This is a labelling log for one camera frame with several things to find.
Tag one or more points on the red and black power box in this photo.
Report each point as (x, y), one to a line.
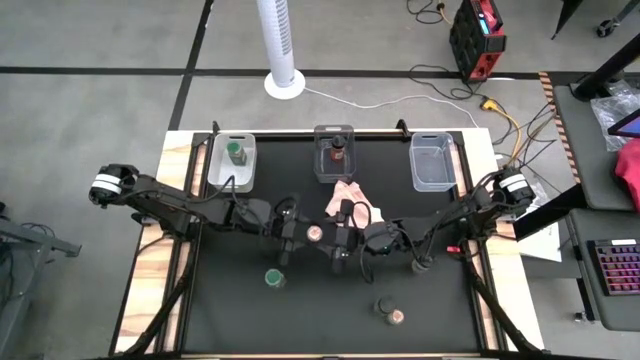
(475, 40)

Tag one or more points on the red cloth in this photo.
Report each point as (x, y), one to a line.
(630, 170)

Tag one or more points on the white plastic bin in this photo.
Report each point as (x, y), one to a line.
(222, 175)

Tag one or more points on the clear plastic bag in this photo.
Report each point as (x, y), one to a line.
(607, 112)

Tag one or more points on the smoky clear plastic bin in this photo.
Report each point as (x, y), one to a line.
(322, 170)

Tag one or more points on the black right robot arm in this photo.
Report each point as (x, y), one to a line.
(450, 215)

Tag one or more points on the tablet with dark frame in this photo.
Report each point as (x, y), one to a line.
(627, 125)

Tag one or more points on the black table clamp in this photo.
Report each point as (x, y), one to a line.
(402, 127)
(215, 131)

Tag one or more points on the black lid spice jar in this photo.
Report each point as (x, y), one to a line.
(385, 304)

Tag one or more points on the small red tag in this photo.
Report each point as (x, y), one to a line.
(453, 249)

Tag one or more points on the pink folded cloth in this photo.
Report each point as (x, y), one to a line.
(334, 202)

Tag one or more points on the black caster wheel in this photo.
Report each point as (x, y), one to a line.
(606, 27)

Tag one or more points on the green lid spice jar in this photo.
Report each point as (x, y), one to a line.
(235, 151)
(274, 278)

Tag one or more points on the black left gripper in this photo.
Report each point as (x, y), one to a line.
(286, 225)

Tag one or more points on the black desk pole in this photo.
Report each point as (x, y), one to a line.
(607, 65)

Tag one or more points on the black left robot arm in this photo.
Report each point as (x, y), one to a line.
(165, 200)

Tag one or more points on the copper lid spice jar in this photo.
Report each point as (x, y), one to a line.
(395, 317)
(314, 233)

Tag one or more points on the grey metal stand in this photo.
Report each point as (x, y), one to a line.
(30, 244)

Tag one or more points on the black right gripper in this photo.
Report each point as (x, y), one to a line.
(345, 235)

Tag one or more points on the small white cloth tag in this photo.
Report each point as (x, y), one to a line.
(378, 215)

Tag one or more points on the white tower fan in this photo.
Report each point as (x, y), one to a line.
(279, 45)

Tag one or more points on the backlit keyboard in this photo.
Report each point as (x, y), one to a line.
(619, 267)

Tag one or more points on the white paper sheet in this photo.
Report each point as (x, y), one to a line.
(542, 246)

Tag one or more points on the black lid jar red label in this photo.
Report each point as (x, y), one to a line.
(338, 148)

